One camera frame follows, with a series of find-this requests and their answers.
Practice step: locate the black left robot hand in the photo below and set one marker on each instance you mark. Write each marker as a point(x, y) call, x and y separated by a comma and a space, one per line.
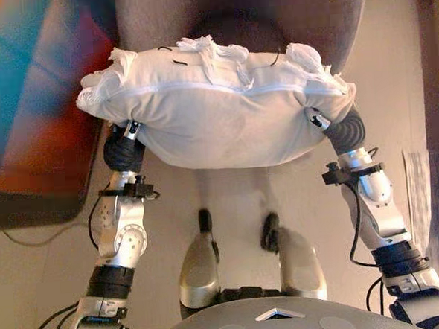
point(123, 153)

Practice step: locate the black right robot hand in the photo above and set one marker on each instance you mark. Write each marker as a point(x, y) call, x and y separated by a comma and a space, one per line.
point(346, 130)

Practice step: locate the white cushion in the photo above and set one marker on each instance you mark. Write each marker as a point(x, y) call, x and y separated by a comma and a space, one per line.
point(220, 123)

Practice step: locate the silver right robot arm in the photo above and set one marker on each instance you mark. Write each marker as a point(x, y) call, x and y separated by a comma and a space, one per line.
point(386, 214)

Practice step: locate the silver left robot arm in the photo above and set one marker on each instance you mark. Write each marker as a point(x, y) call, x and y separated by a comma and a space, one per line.
point(123, 233)

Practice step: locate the glossy dark reflective cabinet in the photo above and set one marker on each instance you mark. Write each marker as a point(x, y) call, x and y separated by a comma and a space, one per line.
point(33, 108)

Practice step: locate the grey fabric armchair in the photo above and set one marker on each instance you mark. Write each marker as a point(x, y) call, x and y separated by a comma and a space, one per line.
point(307, 17)

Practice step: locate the silver left robot leg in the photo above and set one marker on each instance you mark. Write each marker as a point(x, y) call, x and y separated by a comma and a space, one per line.
point(198, 270)

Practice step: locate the grey robot torso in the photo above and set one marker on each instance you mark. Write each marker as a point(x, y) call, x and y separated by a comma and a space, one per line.
point(281, 324)

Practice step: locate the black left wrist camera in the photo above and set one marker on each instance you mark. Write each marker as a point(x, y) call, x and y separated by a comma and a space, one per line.
point(140, 188)

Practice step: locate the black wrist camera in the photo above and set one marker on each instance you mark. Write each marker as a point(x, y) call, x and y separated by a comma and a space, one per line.
point(333, 174)
point(140, 188)

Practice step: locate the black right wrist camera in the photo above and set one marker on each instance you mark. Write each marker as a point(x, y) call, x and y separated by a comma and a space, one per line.
point(333, 174)

